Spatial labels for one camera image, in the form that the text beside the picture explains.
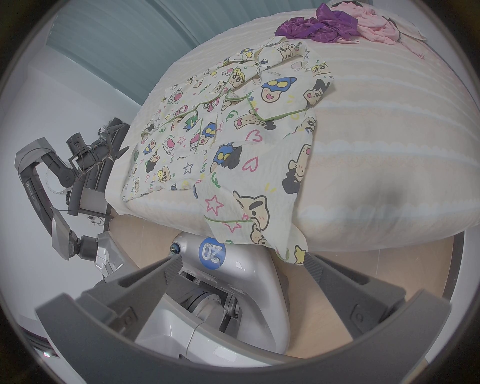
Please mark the purple satin garment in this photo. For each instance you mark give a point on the purple satin garment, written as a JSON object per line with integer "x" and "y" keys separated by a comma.
{"x": 322, "y": 26}

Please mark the pink garment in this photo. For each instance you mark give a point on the pink garment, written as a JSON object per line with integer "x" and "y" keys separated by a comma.
{"x": 375, "y": 30}

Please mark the white printed pyjama top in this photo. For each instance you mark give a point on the white printed pyjama top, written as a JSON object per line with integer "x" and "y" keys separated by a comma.
{"x": 240, "y": 157}

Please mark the bed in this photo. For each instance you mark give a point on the bed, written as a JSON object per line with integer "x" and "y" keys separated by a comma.
{"x": 393, "y": 142}

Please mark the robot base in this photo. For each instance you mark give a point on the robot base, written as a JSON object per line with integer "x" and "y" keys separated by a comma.
{"x": 255, "y": 285}

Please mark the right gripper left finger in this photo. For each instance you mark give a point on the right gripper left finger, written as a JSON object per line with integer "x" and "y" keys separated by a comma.
{"x": 135, "y": 296}

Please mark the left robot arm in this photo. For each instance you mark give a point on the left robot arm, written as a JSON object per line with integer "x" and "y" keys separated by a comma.
{"x": 33, "y": 157}

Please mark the blue-green curtain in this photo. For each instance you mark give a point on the blue-green curtain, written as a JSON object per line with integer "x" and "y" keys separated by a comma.
{"x": 112, "y": 48}
{"x": 187, "y": 17}

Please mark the cream pillow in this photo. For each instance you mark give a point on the cream pillow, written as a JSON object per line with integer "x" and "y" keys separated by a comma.
{"x": 412, "y": 32}

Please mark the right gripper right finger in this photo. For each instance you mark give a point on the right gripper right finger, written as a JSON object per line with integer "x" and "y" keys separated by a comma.
{"x": 356, "y": 296}

